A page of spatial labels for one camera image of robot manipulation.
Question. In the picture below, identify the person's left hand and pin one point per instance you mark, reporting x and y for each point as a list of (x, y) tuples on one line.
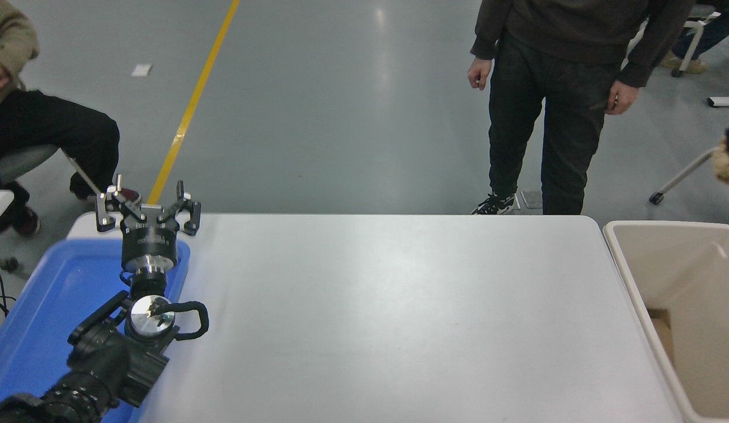
[(622, 98)]

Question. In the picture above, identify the person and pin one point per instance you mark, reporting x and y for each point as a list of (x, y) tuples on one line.
[(47, 123), (552, 117), (702, 35)]

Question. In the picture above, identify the white bar on floor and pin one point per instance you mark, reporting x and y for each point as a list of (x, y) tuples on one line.
[(726, 101)]

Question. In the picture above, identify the blue plastic tray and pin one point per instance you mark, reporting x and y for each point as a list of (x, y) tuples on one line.
[(47, 305)]

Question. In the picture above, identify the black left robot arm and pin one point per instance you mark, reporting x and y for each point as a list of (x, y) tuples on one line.
[(106, 364)]

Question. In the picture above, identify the grey square floor plate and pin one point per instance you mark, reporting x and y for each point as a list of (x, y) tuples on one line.
[(531, 198)]

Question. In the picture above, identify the white frame wheeled chair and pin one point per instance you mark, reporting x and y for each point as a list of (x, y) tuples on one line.
[(696, 23)]

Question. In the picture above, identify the large pale bin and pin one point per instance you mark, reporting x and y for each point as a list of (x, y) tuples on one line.
[(694, 276)]

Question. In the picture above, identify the person's right hand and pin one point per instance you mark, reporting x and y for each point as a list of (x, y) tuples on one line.
[(480, 72)]

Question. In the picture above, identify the grey seat wheeled chair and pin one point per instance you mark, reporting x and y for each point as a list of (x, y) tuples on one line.
[(26, 158), (685, 174)]

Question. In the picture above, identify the white paper scrap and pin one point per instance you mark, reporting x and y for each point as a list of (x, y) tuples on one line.
[(141, 70)]

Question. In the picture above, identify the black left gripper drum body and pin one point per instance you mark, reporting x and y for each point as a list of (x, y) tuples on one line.
[(149, 244)]

